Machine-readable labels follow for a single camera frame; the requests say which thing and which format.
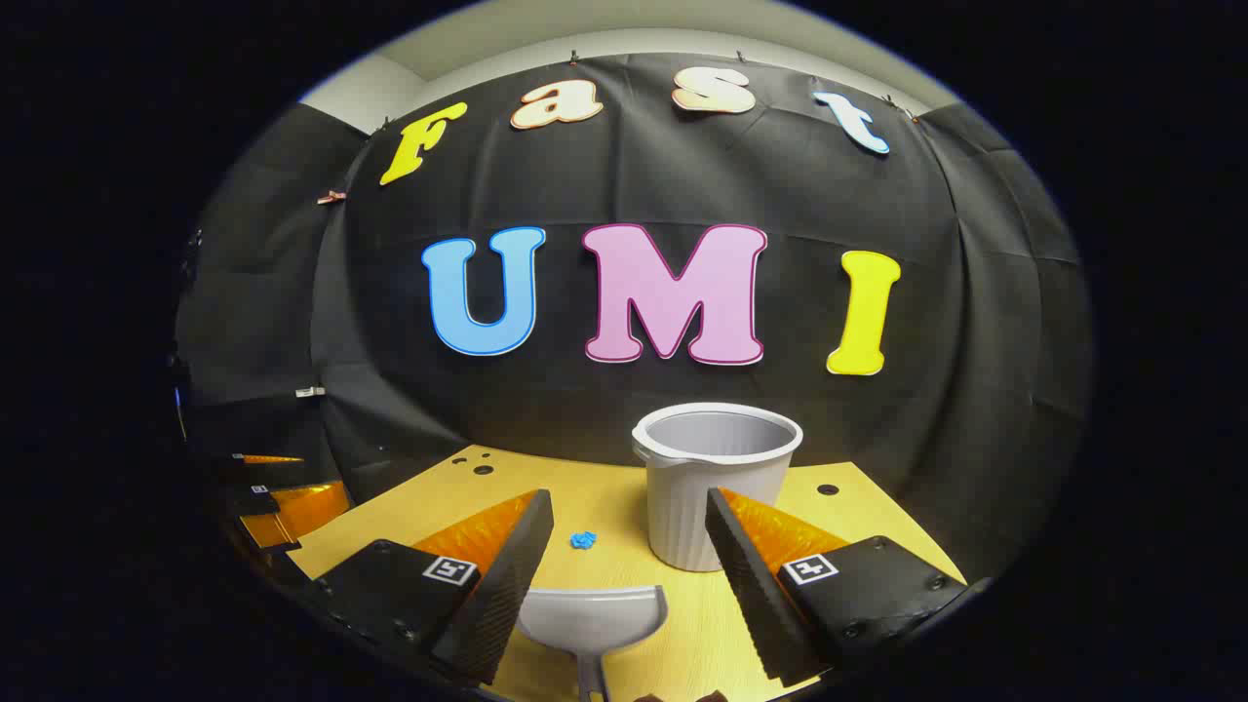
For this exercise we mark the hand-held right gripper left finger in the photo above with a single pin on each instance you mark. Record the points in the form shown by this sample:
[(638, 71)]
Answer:
[(507, 585)]

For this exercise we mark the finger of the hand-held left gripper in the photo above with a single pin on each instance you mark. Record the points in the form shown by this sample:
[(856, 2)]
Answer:
[(255, 505), (255, 460)]

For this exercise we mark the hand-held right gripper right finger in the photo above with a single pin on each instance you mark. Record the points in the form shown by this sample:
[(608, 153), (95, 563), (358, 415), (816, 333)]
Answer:
[(751, 585)]

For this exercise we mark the dark blue paper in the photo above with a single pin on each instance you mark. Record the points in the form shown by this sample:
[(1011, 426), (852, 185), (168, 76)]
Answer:
[(583, 539)]

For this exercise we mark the grey plastic dustpan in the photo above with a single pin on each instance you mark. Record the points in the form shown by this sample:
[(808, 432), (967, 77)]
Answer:
[(595, 614)]

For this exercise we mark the white ribbed garbage bin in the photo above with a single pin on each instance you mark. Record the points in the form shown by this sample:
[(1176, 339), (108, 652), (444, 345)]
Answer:
[(682, 507)]

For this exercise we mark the silver cloth clip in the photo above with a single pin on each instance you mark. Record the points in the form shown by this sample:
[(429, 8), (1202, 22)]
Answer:
[(310, 391)]

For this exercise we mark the copper cloth clip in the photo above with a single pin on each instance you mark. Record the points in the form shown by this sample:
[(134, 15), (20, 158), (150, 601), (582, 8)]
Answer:
[(331, 197)]

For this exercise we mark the black backdrop cloth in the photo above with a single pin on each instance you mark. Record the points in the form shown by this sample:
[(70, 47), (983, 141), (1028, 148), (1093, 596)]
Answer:
[(604, 175)]

